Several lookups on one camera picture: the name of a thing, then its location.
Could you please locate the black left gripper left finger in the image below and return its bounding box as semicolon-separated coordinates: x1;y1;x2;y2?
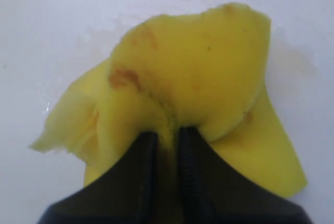
39;132;158;224

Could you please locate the yellow sponge block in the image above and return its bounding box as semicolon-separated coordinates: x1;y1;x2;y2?
28;2;308;198

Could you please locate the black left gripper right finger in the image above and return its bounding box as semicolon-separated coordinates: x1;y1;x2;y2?
178;127;312;224

